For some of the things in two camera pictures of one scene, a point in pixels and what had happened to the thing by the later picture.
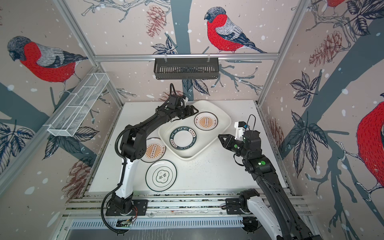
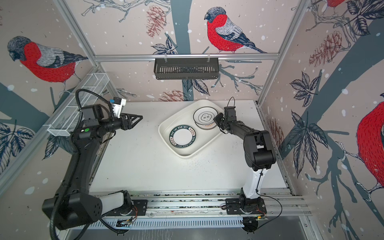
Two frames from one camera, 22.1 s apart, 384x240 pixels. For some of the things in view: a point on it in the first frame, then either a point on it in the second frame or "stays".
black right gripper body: x=237 y=147 to x=222 y=120
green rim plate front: x=182 y=138 stays
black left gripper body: x=186 y=112 to x=124 y=126
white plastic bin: x=186 y=138 stays
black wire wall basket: x=186 y=68 stays
